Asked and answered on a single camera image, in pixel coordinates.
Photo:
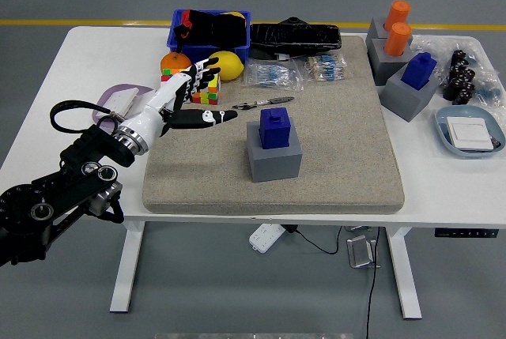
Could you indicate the grey-brown mat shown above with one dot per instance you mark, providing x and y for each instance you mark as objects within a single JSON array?
[{"x": 336, "y": 157}]

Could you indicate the black cylindrical capacitor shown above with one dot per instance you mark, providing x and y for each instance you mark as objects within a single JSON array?
[
  {"x": 452, "y": 87},
  {"x": 459, "y": 57},
  {"x": 469, "y": 75},
  {"x": 458, "y": 69},
  {"x": 465, "y": 93}
]

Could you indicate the bag of blue resistors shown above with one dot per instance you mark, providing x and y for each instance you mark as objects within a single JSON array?
[{"x": 273, "y": 76}]

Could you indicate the metal floor bracket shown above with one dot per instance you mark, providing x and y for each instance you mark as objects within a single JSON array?
[{"x": 359, "y": 252}]

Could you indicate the blue square seal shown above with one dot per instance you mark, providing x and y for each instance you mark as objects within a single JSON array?
[
  {"x": 276, "y": 129},
  {"x": 419, "y": 72}
]

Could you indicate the small white connector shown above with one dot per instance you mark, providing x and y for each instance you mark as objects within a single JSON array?
[{"x": 284, "y": 56}]

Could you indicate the blue plastic bin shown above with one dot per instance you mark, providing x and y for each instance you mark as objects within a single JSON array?
[{"x": 186, "y": 50}]

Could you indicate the grey seal holder block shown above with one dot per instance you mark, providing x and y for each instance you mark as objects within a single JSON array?
[
  {"x": 403, "y": 102},
  {"x": 276, "y": 165},
  {"x": 375, "y": 31},
  {"x": 381, "y": 66}
]

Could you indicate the yellow item in bin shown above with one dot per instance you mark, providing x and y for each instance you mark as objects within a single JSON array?
[{"x": 236, "y": 14}]

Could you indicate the multicolour puzzle cube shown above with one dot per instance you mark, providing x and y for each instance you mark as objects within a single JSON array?
[
  {"x": 166, "y": 75},
  {"x": 207, "y": 96}
]

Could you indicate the white power strip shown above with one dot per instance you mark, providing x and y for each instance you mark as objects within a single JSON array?
[{"x": 263, "y": 238}]

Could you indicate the orange round seal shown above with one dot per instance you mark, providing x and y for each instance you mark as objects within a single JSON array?
[
  {"x": 397, "y": 13},
  {"x": 397, "y": 40}
]

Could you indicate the purple tray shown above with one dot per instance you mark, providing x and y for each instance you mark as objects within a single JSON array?
[{"x": 103, "y": 98}]

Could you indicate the bag of brown resistors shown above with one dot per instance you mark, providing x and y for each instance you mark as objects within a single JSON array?
[{"x": 326, "y": 67}]

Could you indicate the black table control panel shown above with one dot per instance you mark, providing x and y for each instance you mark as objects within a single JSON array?
[{"x": 466, "y": 233}]

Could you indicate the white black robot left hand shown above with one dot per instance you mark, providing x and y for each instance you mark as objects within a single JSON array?
[{"x": 154, "y": 111}]

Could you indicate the light blue tray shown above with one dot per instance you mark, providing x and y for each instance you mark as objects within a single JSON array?
[{"x": 474, "y": 111}]

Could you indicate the orange fruit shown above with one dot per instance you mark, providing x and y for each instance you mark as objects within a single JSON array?
[{"x": 174, "y": 63}]

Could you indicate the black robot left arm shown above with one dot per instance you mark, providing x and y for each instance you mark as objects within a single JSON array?
[{"x": 79, "y": 181}]

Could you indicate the small bag of blue parts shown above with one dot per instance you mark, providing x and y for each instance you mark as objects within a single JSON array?
[{"x": 488, "y": 94}]

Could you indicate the yellow lemon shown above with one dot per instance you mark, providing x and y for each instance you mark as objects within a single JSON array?
[{"x": 229, "y": 64}]

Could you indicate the clear plastic bag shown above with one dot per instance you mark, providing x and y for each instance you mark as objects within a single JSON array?
[{"x": 435, "y": 44}]

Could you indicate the black cloth with red trim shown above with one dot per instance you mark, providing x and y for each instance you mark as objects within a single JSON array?
[{"x": 221, "y": 31}]

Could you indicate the white table leg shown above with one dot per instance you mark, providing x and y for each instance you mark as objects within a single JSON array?
[
  {"x": 126, "y": 268},
  {"x": 403, "y": 276}
]

